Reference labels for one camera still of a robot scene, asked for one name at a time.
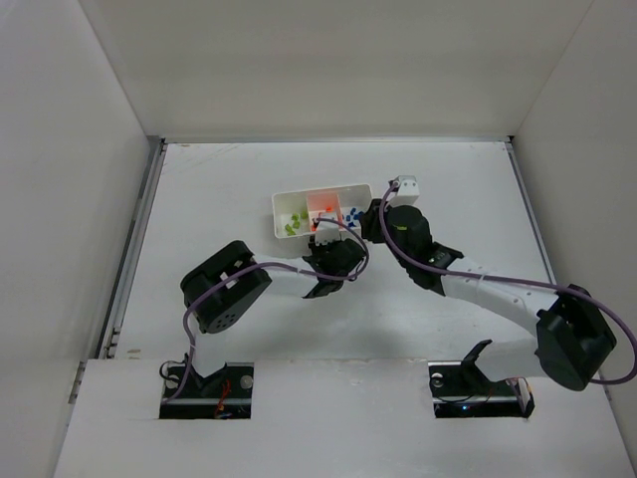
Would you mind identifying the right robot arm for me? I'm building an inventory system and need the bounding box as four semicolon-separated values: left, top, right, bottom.
359;199;617;391

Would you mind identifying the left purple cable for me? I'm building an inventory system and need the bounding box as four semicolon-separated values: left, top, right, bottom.
161;216;371;407

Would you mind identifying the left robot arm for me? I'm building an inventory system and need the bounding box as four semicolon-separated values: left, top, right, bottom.
180;238;369;376

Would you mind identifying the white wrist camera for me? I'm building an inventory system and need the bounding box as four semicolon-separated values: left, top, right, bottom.
389;175;420;207
313;217;341;246

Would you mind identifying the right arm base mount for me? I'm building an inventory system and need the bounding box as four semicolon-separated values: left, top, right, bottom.
428;340;535;419

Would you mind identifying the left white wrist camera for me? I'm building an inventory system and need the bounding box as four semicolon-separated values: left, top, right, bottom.
313;217;341;246

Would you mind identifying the white divided plastic container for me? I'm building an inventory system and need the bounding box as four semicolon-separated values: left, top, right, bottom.
272;183;372;239

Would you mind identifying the purple cable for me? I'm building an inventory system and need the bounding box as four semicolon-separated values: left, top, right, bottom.
161;216;371;407
378;179;637;387

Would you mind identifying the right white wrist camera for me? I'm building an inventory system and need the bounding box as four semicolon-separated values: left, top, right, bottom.
389;175;420;207

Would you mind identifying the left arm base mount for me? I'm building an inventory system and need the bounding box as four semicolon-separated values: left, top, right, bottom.
159;356;255;420

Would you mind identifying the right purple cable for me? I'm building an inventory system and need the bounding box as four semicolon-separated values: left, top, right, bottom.
378;179;637;387

